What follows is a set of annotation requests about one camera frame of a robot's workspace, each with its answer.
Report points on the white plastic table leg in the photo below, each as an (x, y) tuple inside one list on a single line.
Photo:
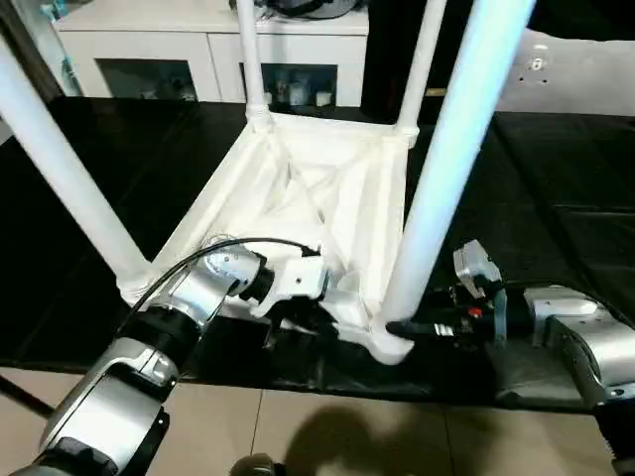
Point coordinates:
[(64, 149), (253, 59), (419, 64), (446, 149)]

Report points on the black work mat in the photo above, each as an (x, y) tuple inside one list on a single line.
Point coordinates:
[(546, 173)]

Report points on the white plastic table top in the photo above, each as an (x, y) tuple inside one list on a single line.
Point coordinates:
[(347, 198)]

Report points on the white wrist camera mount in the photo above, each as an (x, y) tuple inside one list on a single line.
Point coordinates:
[(297, 277), (473, 263)]

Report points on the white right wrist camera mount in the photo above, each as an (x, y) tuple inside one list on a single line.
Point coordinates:
[(473, 263)]

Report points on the white glass-door cabinet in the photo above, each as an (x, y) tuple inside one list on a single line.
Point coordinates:
[(149, 39)]

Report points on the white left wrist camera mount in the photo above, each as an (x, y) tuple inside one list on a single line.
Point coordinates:
[(297, 277)]

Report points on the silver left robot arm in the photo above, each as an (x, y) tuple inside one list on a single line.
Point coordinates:
[(198, 292)]

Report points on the black box with gold label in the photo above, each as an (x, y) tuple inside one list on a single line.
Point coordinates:
[(387, 49)]

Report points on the black metal support bar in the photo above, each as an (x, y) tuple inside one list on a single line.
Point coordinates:
[(25, 394)]

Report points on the white pipe with blue clip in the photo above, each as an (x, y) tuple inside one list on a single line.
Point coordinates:
[(64, 54)]

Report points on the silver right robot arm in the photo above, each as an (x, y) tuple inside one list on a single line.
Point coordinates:
[(585, 337)]

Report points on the grey cushion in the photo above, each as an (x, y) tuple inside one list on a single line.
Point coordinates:
[(570, 74)]

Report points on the dark round device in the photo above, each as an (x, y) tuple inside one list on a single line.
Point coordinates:
[(312, 7)]

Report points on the dark robot left foot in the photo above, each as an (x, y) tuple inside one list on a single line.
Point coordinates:
[(258, 466)]

